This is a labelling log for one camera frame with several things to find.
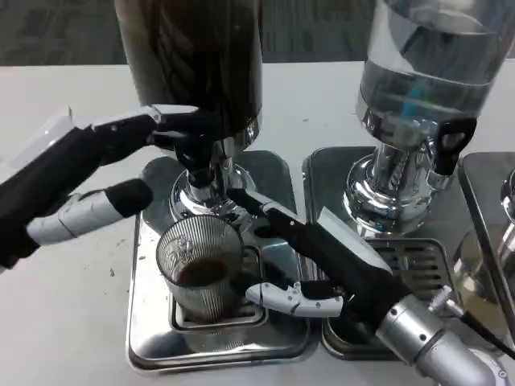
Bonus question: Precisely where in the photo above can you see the chrome dispenser column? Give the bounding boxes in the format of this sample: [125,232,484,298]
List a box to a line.
[498,168,515,277]

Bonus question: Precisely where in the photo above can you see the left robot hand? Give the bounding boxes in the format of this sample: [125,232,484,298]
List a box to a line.
[0,103,226,274]

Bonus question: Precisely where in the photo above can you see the black tap of water dispenser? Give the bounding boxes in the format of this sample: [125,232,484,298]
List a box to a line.
[436,118,477,177]

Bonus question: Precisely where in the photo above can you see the dark drink dispenser tank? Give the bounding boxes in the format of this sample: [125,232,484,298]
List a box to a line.
[114,0,265,231]

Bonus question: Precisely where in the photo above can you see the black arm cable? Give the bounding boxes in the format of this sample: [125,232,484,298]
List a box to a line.
[458,309,515,355]

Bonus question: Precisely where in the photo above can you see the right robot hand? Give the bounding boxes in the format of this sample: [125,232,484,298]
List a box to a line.
[227,187,403,335]

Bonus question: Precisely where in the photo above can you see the black tap of dark dispenser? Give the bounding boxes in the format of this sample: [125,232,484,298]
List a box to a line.
[175,134,221,189]

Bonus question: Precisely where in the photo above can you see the clear ribbed glass cup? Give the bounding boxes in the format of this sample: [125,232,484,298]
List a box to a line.
[155,216,245,325]

